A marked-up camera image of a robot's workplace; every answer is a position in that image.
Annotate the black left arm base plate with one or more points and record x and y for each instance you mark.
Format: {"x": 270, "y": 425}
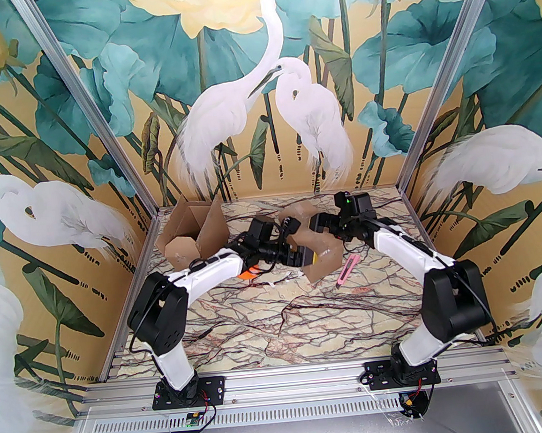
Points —
{"x": 213, "y": 387}

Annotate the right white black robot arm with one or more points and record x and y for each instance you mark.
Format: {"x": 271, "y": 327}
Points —
{"x": 457, "y": 302}

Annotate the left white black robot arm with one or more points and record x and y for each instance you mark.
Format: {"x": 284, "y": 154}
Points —
{"x": 159, "y": 314}

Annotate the pink utility knife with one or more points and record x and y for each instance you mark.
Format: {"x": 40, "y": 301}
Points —
{"x": 347, "y": 270}

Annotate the brown cardboard box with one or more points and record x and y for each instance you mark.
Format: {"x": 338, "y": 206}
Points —
{"x": 185, "y": 253}
{"x": 324, "y": 262}

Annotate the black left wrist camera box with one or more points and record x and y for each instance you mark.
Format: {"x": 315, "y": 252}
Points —
{"x": 289, "y": 224}

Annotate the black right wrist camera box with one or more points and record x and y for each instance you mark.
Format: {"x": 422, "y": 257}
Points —
{"x": 363, "y": 203}

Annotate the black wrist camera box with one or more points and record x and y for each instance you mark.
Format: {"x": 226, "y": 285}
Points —
{"x": 289, "y": 224}
{"x": 363, "y": 203}

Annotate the pink striped plush doll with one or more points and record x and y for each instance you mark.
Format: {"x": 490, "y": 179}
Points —
{"x": 248, "y": 274}

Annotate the perforated metal strip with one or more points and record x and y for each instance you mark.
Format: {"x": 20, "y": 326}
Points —
{"x": 293, "y": 412}

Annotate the left aluminium frame post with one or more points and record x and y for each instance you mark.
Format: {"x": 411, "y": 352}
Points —
{"x": 91, "y": 104}

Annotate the aluminium frame post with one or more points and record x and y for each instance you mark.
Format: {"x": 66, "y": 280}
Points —
{"x": 445, "y": 73}
{"x": 91, "y": 104}

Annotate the aluminium frame rail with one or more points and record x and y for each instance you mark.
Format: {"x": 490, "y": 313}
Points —
{"x": 290, "y": 383}

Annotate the right aluminium frame post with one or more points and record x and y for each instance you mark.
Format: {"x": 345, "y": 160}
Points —
{"x": 445, "y": 73}

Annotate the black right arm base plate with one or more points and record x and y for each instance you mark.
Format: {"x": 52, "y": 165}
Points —
{"x": 376, "y": 374}

